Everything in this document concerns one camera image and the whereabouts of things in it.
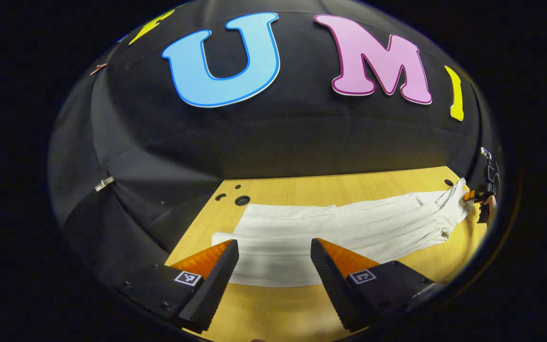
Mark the silver backdrop clip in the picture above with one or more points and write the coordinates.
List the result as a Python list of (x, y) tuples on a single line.
[(104, 184)]

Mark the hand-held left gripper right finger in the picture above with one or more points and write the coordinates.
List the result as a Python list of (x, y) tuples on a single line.
[(330, 280)]

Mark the white jeans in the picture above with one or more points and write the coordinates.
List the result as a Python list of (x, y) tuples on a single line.
[(325, 228)]

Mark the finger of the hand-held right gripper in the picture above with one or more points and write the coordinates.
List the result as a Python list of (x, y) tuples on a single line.
[(470, 195)]

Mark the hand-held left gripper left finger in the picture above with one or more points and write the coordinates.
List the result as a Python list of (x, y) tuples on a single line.
[(214, 280)]

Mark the copper backdrop clip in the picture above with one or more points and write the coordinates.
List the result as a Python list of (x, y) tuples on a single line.
[(98, 69)]

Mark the black backdrop cloth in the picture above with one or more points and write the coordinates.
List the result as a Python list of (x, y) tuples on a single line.
[(278, 137)]

